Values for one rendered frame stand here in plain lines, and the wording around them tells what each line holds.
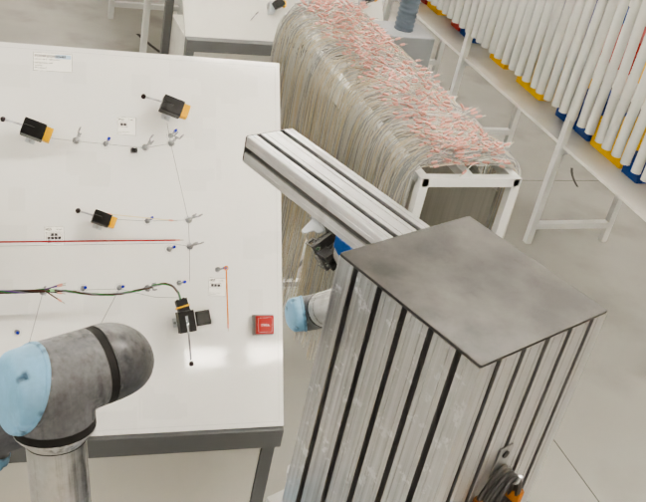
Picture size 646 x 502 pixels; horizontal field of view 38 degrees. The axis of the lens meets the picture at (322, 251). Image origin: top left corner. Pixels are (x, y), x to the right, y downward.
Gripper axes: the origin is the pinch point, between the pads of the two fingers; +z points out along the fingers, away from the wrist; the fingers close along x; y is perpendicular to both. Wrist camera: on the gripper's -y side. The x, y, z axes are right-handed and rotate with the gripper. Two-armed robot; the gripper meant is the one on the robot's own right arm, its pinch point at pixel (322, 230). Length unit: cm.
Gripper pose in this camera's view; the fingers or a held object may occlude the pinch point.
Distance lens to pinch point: 233.4
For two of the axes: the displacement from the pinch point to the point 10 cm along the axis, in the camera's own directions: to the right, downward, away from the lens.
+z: -3.7, -2.0, 9.1
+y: -8.0, 5.7, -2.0
